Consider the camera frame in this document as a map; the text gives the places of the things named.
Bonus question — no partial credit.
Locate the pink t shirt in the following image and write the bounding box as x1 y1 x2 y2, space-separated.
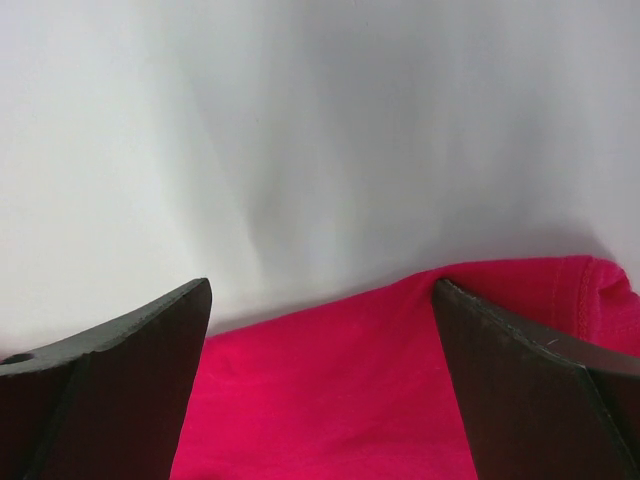
171 256 639 479

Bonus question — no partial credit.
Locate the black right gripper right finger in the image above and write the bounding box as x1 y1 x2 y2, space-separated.
432 279 639 479

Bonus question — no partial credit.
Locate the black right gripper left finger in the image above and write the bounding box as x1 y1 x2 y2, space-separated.
1 278 212 479

